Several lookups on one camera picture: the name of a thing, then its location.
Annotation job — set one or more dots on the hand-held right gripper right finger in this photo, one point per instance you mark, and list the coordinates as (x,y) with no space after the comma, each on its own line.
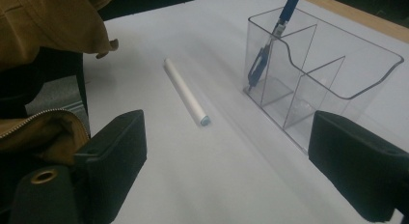
(357,166)

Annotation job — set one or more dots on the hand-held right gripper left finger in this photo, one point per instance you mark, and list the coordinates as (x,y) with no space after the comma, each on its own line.
(112,159)

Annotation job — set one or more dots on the clear plastic pen organizer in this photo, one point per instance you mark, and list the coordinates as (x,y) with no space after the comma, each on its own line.
(321,79)

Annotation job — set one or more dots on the long white pen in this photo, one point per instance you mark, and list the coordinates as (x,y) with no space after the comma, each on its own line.
(186,92)

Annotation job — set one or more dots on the blue pen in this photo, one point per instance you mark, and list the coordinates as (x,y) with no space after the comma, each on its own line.
(262,60)

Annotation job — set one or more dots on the brown jacket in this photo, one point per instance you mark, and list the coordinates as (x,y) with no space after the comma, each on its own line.
(38,137)

